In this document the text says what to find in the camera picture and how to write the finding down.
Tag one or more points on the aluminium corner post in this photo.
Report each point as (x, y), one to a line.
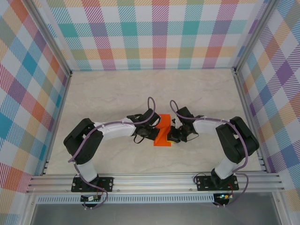
(52, 39)
(253, 35)

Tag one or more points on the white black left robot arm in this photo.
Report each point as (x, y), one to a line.
(79, 140)

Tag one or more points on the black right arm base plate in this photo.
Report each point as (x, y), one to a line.
(202, 184)

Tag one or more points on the round controller board with LED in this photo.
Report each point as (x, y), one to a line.
(223, 197)

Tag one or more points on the aluminium frame leg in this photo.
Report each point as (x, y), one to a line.
(29, 211)
(280, 211)

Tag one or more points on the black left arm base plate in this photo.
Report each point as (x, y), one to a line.
(106, 184)

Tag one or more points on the long aluminium mounting rail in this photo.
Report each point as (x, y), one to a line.
(152, 182)

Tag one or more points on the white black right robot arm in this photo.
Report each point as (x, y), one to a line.
(236, 140)

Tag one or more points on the aluminium side rail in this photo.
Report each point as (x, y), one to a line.
(56, 124)
(247, 112)

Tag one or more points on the small black controller board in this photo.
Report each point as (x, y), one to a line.
(90, 198)

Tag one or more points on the grey metal panel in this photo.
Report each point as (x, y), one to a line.
(152, 215)

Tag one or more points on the orange paper sheet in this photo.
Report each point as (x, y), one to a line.
(162, 134)

